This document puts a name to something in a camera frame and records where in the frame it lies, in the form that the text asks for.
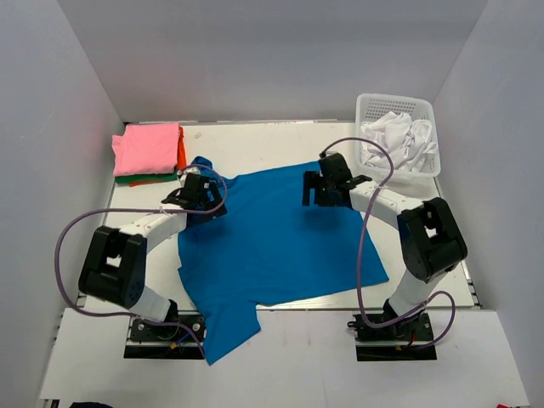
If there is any blue t-shirt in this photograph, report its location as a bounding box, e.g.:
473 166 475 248
178 162 388 364

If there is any white t-shirt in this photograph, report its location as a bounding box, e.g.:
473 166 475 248
360 111 439 173

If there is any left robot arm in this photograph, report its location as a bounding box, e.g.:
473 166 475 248
78 173 227 339

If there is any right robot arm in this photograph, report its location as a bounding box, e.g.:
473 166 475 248
302 153 468 339

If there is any orange folded t-shirt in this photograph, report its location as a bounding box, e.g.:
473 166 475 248
127 126 189 189

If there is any green folded t-shirt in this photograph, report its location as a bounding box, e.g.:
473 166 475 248
115 172 177 187

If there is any pink folded t-shirt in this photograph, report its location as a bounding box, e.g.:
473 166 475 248
111 122 179 177

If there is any white plastic basket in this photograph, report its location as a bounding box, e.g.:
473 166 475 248
354 93 441 184

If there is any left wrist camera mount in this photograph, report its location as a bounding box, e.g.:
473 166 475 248
177 165 200 178

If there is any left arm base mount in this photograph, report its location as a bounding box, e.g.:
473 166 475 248
123 312 207 360

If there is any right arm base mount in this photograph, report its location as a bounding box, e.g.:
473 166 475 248
347 313 437 362

